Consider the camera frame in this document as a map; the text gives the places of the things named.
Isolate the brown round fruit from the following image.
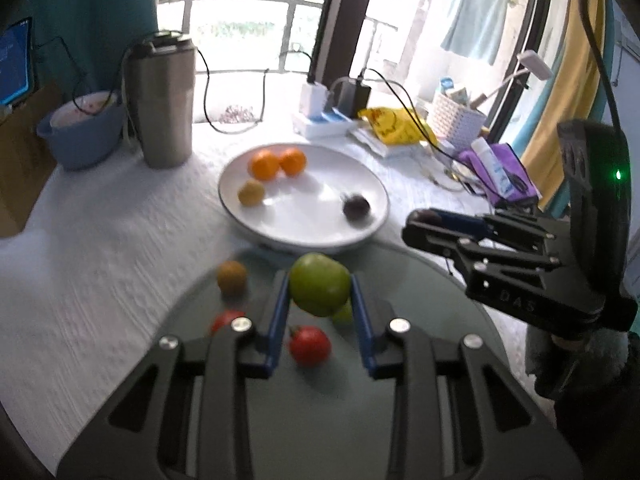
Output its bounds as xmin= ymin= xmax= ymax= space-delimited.
xmin=216 ymin=260 xmax=248 ymax=296

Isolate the grey round plate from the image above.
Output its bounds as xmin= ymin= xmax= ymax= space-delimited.
xmin=159 ymin=246 xmax=507 ymax=480

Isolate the red tomato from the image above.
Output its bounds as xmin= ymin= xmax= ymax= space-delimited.
xmin=210 ymin=310 xmax=247 ymax=336
xmin=288 ymin=325 xmax=332 ymax=368

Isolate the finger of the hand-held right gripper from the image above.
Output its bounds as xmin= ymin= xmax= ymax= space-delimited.
xmin=439 ymin=209 xmax=572 ymax=255
xmin=401 ymin=209 xmax=562 ymax=270

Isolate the purple cloth pouch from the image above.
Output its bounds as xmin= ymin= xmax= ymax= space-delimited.
xmin=457 ymin=142 xmax=542 ymax=207

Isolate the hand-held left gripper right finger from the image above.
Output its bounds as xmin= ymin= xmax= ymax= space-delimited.
xmin=349 ymin=275 xmax=585 ymax=480

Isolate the teal hanging towel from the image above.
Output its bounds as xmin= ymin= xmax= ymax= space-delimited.
xmin=440 ymin=0 xmax=512 ymax=66

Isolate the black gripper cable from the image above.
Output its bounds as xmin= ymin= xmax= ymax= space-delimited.
xmin=575 ymin=0 xmax=624 ymax=128

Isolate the balcony railing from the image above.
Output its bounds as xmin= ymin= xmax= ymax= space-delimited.
xmin=157 ymin=0 xmax=401 ymax=86

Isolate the dark purple plum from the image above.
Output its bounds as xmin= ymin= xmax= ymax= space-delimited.
xmin=341 ymin=192 xmax=372 ymax=223

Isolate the white tube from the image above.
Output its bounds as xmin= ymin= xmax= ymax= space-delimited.
xmin=471 ymin=139 xmax=514 ymax=197

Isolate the yellow curtain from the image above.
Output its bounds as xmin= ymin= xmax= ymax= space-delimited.
xmin=520 ymin=0 xmax=607 ymax=211

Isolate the teal curtain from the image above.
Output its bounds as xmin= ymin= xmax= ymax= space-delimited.
xmin=27 ymin=0 xmax=162 ymax=111

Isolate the orange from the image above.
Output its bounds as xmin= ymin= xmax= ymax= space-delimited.
xmin=278 ymin=146 xmax=308 ymax=177
xmin=249 ymin=150 xmax=281 ymax=182

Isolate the white round plate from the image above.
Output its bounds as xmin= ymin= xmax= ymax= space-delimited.
xmin=218 ymin=142 xmax=390 ymax=254

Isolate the small green fruit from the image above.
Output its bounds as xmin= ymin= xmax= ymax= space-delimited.
xmin=331 ymin=300 xmax=355 ymax=326

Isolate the white charger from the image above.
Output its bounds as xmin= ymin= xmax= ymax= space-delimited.
xmin=300 ymin=82 xmax=332 ymax=116

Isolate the black charger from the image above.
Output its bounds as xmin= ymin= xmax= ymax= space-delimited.
xmin=339 ymin=81 xmax=372 ymax=117

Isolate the blue bowl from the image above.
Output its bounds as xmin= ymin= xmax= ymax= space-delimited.
xmin=36 ymin=91 xmax=126 ymax=171

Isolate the white power strip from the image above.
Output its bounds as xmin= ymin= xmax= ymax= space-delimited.
xmin=292 ymin=108 xmax=362 ymax=139

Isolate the person's right forearm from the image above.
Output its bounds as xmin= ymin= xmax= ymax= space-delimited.
xmin=525 ymin=327 xmax=640 ymax=403

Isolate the green apple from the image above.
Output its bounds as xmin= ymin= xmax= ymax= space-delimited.
xmin=289 ymin=253 xmax=352 ymax=318

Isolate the white woven basket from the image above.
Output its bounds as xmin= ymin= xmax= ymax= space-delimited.
xmin=426 ymin=90 xmax=488 ymax=150

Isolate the cardboard box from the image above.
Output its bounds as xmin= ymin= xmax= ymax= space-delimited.
xmin=0 ymin=82 xmax=63 ymax=239

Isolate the white tablecloth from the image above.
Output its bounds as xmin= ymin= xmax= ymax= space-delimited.
xmin=0 ymin=119 xmax=531 ymax=478

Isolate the yellow plastic bag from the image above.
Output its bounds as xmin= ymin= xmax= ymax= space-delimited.
xmin=358 ymin=106 xmax=437 ymax=146

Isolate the tablet screen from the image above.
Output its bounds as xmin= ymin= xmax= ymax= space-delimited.
xmin=0 ymin=16 xmax=35 ymax=107

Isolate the yellow round fruit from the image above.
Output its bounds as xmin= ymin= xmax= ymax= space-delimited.
xmin=237 ymin=180 xmax=266 ymax=208

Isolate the stainless steel tumbler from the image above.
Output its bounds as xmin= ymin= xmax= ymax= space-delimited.
xmin=123 ymin=31 xmax=196 ymax=169

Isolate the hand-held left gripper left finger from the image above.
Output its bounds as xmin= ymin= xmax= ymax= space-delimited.
xmin=57 ymin=274 xmax=292 ymax=480

